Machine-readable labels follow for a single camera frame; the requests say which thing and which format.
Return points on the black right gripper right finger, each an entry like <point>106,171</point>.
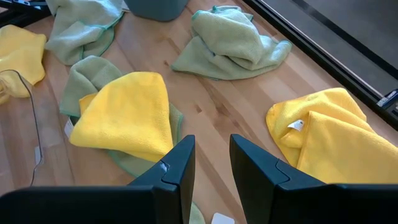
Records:
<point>255,180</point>

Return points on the black frame corner bracket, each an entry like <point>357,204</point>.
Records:
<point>388,102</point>

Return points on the small white label piece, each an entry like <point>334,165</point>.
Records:
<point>222,219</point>

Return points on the gray basket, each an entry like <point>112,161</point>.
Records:
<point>155,9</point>

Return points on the green microfiber towel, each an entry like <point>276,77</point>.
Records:
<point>81,31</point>
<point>227,43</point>
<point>90,77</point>

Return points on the black aluminium table frame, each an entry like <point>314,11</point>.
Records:
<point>311,46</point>

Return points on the clear plastic basket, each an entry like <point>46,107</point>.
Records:
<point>15,130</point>

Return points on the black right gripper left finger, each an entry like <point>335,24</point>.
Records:
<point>174,186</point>

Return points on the yellow microfiber towel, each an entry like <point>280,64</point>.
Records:
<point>335,149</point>
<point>18,49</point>
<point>124,115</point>

